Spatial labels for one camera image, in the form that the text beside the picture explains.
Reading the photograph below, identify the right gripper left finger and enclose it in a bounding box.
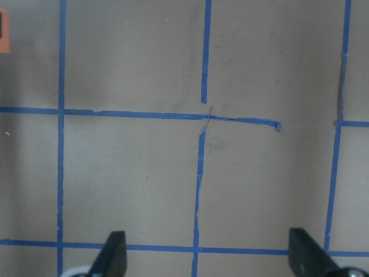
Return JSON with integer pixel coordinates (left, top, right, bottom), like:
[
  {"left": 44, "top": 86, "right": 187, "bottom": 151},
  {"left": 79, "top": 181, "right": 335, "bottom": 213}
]
[{"left": 86, "top": 231, "right": 127, "bottom": 277}]

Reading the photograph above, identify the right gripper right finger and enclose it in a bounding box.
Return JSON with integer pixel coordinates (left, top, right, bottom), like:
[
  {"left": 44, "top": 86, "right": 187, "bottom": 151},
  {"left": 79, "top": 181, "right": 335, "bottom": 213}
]
[{"left": 288, "top": 227, "right": 369, "bottom": 277}]

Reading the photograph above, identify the orange foam block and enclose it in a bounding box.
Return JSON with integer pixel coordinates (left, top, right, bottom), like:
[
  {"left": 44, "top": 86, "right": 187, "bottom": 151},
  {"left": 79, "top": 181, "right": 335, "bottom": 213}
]
[{"left": 1, "top": 8, "right": 10, "bottom": 54}]

